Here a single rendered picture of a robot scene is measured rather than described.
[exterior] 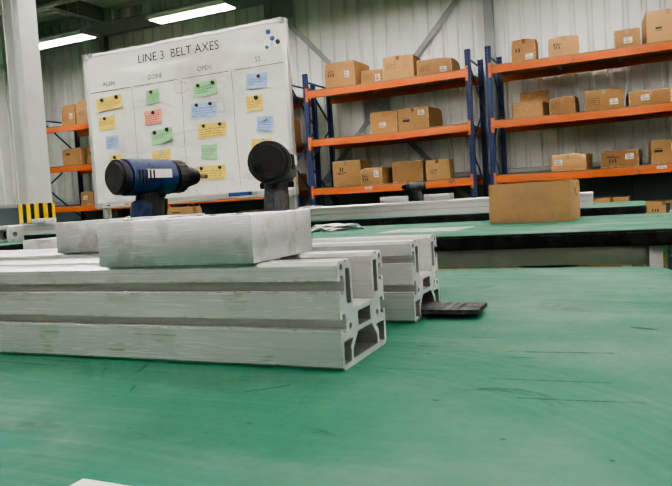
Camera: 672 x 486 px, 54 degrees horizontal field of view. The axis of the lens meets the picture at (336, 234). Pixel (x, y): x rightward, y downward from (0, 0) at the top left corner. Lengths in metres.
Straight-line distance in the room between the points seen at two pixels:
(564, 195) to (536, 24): 8.92
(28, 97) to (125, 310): 8.76
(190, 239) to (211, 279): 0.04
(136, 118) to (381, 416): 4.08
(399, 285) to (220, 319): 0.21
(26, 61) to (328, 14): 5.43
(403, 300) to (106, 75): 4.04
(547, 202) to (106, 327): 2.09
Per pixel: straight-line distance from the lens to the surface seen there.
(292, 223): 0.59
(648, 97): 10.10
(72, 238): 0.92
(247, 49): 3.99
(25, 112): 9.51
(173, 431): 0.43
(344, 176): 11.02
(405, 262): 0.70
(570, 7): 11.38
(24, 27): 9.55
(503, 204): 2.60
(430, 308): 0.72
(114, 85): 4.57
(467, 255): 2.12
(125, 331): 0.63
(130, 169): 1.10
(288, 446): 0.38
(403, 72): 10.67
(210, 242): 0.55
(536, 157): 11.09
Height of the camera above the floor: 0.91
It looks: 3 degrees down
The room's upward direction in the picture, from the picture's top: 4 degrees counter-clockwise
